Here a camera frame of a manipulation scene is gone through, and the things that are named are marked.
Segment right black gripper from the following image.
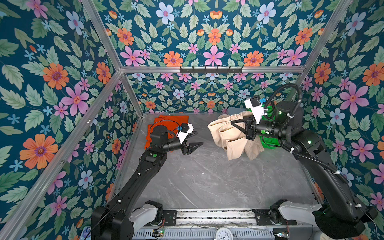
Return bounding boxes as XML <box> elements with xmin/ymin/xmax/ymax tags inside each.
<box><xmin>232</xmin><ymin>114</ymin><xmax>293</xmax><ymax>143</ymax></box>

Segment beige shorts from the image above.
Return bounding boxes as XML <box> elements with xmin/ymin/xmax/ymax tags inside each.
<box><xmin>208</xmin><ymin>111</ymin><xmax>265</xmax><ymax>161</ymax></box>

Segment orange shorts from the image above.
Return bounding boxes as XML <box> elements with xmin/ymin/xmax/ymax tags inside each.
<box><xmin>144</xmin><ymin>114</ymin><xmax>190</xmax><ymax>150</ymax></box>

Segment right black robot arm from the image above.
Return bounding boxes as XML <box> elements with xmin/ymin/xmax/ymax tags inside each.
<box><xmin>231</xmin><ymin>98</ymin><xmax>378</xmax><ymax>239</ymax></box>

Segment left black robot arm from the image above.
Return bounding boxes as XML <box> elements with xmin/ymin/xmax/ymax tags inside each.
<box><xmin>85</xmin><ymin>123</ymin><xmax>202</xmax><ymax>240</ymax></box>

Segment grey rectangular box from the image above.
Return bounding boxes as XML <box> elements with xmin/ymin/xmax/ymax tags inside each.
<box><xmin>228</xmin><ymin>108</ymin><xmax>247</xmax><ymax>115</ymax></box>

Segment green plastic basket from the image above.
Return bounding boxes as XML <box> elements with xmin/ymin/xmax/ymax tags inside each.
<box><xmin>260</xmin><ymin>105</ymin><xmax>281</xmax><ymax>150</ymax></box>

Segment pink round alarm clock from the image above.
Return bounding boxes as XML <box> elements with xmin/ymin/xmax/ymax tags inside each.
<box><xmin>218</xmin><ymin>114</ymin><xmax>230</xmax><ymax>120</ymax></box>

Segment white clock at bottom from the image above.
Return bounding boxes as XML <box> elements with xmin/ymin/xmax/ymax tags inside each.
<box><xmin>215</xmin><ymin>227</ymin><xmax>234</xmax><ymax>240</ymax></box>

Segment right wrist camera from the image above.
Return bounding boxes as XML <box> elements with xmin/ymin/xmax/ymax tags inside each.
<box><xmin>245</xmin><ymin>96</ymin><xmax>268</xmax><ymax>125</ymax></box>

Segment black wall hook rail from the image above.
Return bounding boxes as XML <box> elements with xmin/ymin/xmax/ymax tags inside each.
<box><xmin>179</xmin><ymin>66</ymin><xmax>243</xmax><ymax>74</ymax></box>

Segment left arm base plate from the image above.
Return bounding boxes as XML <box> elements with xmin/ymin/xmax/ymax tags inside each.
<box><xmin>156</xmin><ymin>210</ymin><xmax>178</xmax><ymax>227</ymax></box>

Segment aluminium mounting rail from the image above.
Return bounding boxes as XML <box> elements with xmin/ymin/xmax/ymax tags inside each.
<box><xmin>131</xmin><ymin>208</ymin><xmax>319</xmax><ymax>228</ymax></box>

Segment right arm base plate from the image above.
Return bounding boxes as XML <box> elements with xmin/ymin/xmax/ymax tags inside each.
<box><xmin>252</xmin><ymin>209</ymin><xmax>281</xmax><ymax>226</ymax></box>

